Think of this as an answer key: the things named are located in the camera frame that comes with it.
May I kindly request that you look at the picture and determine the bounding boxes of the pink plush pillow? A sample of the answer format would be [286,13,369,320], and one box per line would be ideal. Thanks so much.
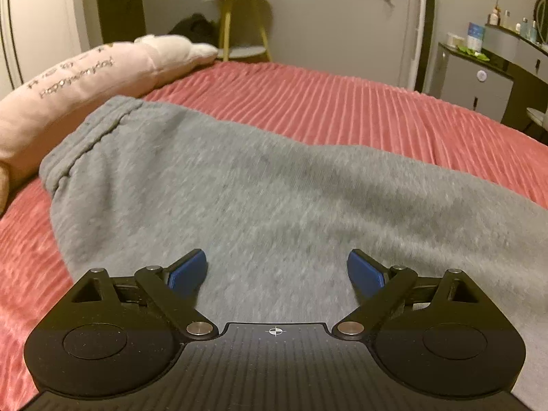
[1,35,218,209]

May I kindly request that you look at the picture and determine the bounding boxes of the red ribbed bedspread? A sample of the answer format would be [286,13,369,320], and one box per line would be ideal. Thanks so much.
[1,62,547,410]

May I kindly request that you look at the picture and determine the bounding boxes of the grey sweatpants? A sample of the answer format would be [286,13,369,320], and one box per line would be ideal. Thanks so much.
[39,97,547,410]

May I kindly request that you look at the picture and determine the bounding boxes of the blue white box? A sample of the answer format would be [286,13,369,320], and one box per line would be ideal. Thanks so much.
[466,22,485,52]

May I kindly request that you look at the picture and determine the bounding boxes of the white standing panel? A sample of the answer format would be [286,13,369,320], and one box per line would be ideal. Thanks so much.
[398,0,437,93]

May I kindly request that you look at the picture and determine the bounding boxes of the black bag on floor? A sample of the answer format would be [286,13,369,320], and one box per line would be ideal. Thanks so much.
[169,13,219,47]

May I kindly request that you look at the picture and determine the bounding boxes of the grey upholstered chair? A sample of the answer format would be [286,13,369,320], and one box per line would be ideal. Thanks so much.
[523,108,548,142]

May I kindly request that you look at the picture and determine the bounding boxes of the yellow round side table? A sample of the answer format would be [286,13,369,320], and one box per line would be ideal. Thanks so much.
[203,0,272,62]

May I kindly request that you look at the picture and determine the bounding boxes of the grey bedside cabinet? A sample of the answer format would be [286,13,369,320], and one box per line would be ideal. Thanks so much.
[429,43,514,123]

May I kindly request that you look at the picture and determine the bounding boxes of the round vanity mirror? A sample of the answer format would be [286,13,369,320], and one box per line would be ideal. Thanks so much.
[533,0,548,31]

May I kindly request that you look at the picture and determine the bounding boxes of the grey dressing table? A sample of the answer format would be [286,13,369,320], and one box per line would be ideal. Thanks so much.
[482,25,547,135]

